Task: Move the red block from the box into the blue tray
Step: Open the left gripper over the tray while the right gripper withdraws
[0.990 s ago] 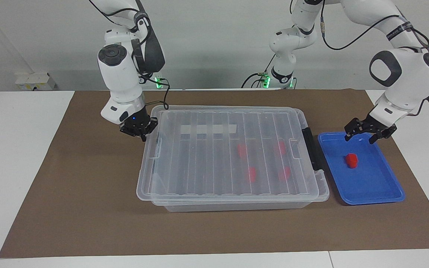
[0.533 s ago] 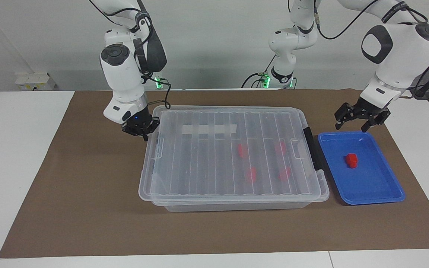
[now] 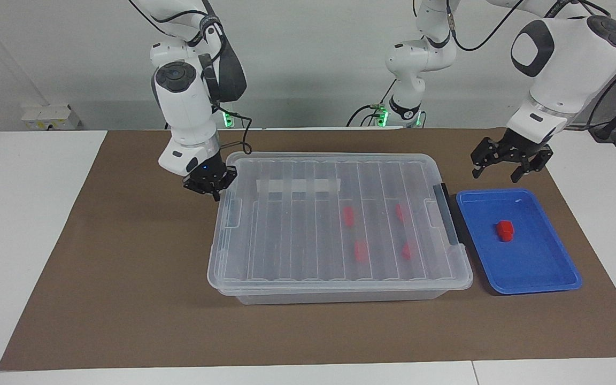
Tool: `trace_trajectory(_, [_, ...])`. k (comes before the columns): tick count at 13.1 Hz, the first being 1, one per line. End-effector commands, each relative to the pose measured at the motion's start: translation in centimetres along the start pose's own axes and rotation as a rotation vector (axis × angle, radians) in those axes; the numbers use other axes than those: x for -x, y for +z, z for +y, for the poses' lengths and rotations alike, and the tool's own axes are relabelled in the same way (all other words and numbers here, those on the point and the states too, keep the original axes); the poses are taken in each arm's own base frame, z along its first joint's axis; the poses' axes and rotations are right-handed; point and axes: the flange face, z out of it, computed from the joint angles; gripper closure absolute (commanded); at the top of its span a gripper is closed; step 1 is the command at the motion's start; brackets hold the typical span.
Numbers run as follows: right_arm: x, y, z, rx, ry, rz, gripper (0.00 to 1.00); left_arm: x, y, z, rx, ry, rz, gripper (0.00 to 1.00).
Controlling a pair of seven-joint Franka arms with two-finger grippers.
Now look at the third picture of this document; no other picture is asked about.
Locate clear plastic storage box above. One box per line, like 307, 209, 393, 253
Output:
209, 152, 473, 305

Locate blue plastic tray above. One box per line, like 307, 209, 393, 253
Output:
456, 188, 582, 295

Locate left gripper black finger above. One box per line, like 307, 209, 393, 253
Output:
510, 147, 553, 183
471, 138, 500, 179

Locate clear ribbed plastic lid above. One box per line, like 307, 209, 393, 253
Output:
207, 152, 473, 296

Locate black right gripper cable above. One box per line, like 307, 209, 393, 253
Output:
211, 104, 253, 157

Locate black arm base cables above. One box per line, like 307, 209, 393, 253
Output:
346, 80, 391, 127

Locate dark grey box latch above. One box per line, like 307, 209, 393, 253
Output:
432, 183, 458, 247

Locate brown table mat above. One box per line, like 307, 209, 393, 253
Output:
0, 127, 616, 371

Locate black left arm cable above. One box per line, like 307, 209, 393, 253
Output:
444, 0, 616, 129

